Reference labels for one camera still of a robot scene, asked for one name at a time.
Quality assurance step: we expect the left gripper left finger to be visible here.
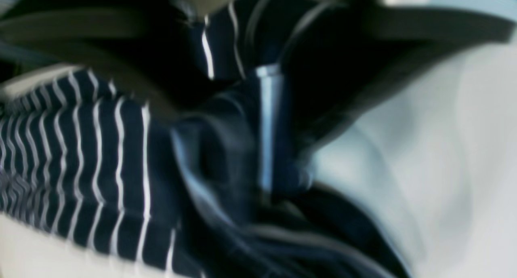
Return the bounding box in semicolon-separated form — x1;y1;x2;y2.
1;0;202;120

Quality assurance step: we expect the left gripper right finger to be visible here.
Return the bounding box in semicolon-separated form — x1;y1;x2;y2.
280;5;515;149

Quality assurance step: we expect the navy white striped T-shirt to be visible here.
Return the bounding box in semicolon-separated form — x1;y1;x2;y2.
1;0;410;278

